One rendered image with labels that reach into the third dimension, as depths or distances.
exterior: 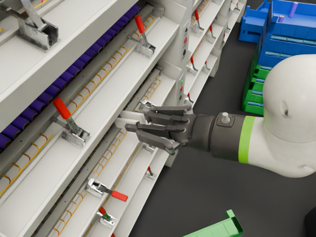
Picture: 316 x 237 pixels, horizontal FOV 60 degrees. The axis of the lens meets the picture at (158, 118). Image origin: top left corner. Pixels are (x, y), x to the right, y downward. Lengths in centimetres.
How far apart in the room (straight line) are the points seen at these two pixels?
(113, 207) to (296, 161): 53
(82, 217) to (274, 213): 87
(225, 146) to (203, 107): 104
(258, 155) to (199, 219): 72
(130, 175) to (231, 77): 109
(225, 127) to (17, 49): 36
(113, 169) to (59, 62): 37
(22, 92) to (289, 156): 40
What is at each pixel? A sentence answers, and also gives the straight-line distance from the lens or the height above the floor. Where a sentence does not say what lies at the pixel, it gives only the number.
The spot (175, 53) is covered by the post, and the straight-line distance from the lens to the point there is 82.
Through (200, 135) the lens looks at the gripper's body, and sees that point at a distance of 54.
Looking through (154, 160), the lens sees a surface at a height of 16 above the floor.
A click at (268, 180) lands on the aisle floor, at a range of 136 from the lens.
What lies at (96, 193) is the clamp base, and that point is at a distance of 64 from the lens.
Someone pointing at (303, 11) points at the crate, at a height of 50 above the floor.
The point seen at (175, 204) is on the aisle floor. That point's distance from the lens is 122.
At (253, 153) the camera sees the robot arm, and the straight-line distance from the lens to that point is 52.
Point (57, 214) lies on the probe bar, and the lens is 61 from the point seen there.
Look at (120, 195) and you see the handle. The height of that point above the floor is 57.
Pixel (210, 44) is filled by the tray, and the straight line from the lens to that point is 139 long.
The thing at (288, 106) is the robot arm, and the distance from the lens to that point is 42.
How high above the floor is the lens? 112
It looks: 49 degrees down
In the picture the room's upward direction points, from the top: straight up
